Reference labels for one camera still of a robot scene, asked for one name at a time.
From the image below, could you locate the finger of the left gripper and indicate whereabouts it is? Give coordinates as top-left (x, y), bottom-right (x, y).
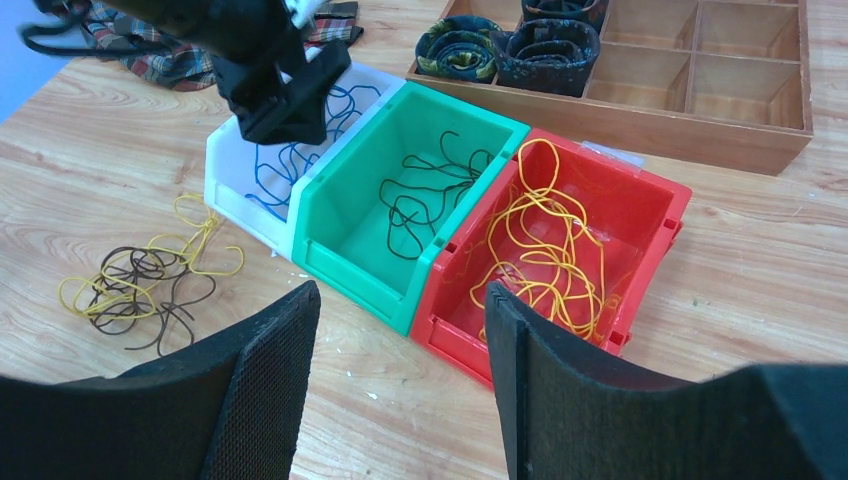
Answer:
top-left (238, 41), bottom-right (351, 145)

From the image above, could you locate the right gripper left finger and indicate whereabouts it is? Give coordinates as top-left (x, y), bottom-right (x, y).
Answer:
top-left (1, 281), bottom-right (321, 479)

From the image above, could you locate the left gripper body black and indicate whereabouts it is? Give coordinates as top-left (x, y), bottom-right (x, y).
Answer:
top-left (108, 0), bottom-right (312, 143)

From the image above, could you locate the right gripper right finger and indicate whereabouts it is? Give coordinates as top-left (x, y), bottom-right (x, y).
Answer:
top-left (484, 283), bottom-right (847, 479)

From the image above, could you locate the brown wire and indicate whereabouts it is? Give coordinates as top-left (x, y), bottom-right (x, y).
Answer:
top-left (89, 246), bottom-right (220, 359)

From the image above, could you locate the yellow wire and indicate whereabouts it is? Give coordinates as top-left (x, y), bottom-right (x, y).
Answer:
top-left (466, 137), bottom-right (621, 346)
top-left (56, 192), bottom-right (246, 323)

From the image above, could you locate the white plastic bin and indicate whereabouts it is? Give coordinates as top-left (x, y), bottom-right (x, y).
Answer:
top-left (204, 63), bottom-right (406, 260)

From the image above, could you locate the plaid cloth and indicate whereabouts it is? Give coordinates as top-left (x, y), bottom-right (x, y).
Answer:
top-left (35, 1), bottom-right (364, 92)

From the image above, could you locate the green plastic bin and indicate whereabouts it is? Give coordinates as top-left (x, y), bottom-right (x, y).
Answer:
top-left (292, 82), bottom-right (530, 335)

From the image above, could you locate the rolled belt bottom left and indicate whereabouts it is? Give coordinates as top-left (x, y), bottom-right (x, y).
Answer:
top-left (415, 15), bottom-right (502, 84)

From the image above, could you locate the rolled belt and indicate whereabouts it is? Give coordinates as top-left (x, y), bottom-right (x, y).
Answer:
top-left (490, 18), bottom-right (601, 97)
top-left (521, 0), bottom-right (609, 33)
top-left (415, 15), bottom-right (502, 84)

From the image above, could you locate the red plastic bin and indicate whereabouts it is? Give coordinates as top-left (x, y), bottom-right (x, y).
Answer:
top-left (410, 129), bottom-right (692, 386)

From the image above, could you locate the rolled belt bottom right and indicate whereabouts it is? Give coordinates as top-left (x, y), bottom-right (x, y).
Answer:
top-left (490, 18), bottom-right (601, 97)

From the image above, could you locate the rolled belt middle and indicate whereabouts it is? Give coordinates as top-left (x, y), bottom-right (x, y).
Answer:
top-left (521, 0), bottom-right (609, 33)

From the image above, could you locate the wooden compartment tray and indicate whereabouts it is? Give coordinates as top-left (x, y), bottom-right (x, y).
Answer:
top-left (407, 1), bottom-right (814, 175)

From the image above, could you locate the blue wire in white bin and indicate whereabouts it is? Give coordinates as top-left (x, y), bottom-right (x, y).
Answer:
top-left (245, 82), bottom-right (382, 223)

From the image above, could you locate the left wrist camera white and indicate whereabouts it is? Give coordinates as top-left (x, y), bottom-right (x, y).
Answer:
top-left (283, 0), bottom-right (328, 30)

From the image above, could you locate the dark wire in green bin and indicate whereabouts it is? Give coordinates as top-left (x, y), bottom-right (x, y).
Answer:
top-left (377, 130), bottom-right (497, 262)

